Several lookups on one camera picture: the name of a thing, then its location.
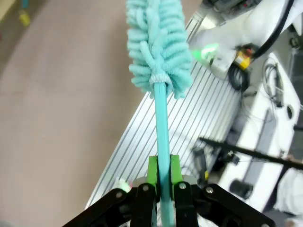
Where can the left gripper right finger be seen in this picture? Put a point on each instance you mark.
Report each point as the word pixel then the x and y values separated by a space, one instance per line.
pixel 187 203

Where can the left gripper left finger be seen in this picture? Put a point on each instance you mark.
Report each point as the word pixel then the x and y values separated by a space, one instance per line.
pixel 144 201

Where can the teal microfibre duster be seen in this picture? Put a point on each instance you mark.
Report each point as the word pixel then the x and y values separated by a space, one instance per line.
pixel 163 118

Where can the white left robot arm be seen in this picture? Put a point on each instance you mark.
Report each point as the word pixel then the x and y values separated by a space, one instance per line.
pixel 255 21

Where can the black cylindrical object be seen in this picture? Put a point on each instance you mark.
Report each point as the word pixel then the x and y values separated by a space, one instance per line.
pixel 241 189

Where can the black tripod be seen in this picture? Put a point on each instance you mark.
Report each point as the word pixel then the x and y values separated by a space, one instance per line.
pixel 248 151

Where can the white equipment desk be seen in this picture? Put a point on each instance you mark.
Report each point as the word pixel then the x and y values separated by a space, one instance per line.
pixel 267 132

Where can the yellow emergency stop box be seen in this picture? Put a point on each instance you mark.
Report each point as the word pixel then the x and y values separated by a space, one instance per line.
pixel 243 58

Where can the yellow paper scrap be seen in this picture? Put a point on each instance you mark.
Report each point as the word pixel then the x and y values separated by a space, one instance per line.
pixel 24 18

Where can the blue paper scrap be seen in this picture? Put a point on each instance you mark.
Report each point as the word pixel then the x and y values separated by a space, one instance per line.
pixel 24 2

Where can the aluminium slotted base plate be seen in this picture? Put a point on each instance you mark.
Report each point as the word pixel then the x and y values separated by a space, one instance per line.
pixel 201 113

